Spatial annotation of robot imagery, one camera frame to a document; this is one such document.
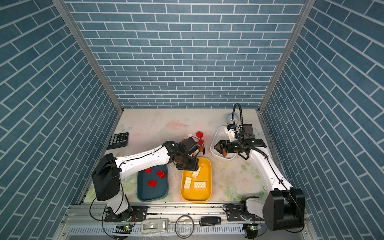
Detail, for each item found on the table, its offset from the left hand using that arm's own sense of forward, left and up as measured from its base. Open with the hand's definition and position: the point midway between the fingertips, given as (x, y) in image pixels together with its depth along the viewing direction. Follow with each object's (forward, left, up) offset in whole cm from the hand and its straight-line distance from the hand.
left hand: (195, 169), depth 80 cm
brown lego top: (+13, -19, -7) cm, 24 cm away
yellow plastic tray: (-11, -1, -9) cm, 14 cm away
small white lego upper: (+28, +4, -9) cm, 30 cm away
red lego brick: (+1, +20, -8) cm, 22 cm away
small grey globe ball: (+40, -25, -4) cm, 47 cm away
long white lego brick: (+1, 0, -8) cm, 8 cm away
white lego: (-3, +4, -9) cm, 10 cm away
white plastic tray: (+29, -18, -8) cm, 35 cm away
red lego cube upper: (+28, -3, -7) cm, 29 cm away
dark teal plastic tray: (-10, +26, -8) cm, 29 cm away
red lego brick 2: (-4, +25, -10) cm, 27 cm away
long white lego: (-6, -2, -8) cm, 10 cm away
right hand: (+11, -14, +7) cm, 19 cm away
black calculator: (+24, +52, -8) cm, 58 cm away
